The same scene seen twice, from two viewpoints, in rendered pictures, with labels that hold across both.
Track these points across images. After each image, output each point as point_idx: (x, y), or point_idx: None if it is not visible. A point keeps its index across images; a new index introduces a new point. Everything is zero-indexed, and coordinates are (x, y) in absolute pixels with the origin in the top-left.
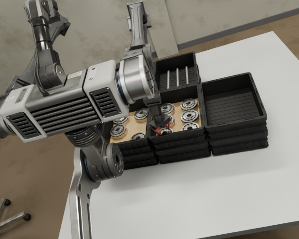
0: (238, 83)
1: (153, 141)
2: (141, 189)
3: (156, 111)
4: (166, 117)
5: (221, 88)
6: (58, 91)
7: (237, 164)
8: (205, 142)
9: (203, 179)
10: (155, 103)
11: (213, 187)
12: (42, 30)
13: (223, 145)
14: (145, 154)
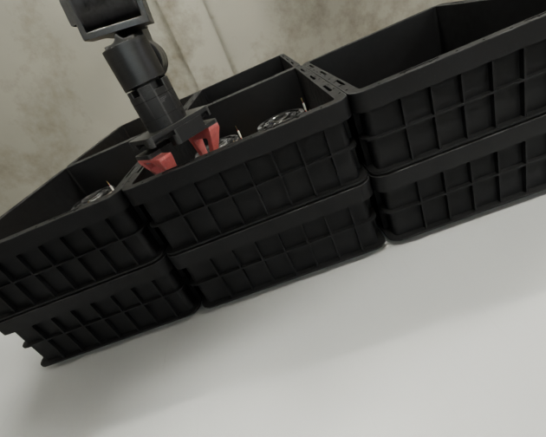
0: (409, 48)
1: (149, 209)
2: (118, 430)
3: (133, 60)
4: (193, 111)
5: (367, 72)
6: None
7: (510, 251)
8: (359, 179)
9: (385, 341)
10: (125, 21)
11: (454, 371)
12: None
13: (430, 187)
14: (136, 273)
